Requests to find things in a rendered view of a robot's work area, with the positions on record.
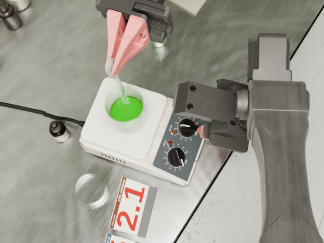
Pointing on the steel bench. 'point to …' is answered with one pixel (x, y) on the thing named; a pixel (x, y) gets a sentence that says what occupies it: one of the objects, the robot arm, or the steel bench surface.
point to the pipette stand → (190, 5)
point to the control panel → (160, 160)
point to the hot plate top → (113, 140)
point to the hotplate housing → (147, 165)
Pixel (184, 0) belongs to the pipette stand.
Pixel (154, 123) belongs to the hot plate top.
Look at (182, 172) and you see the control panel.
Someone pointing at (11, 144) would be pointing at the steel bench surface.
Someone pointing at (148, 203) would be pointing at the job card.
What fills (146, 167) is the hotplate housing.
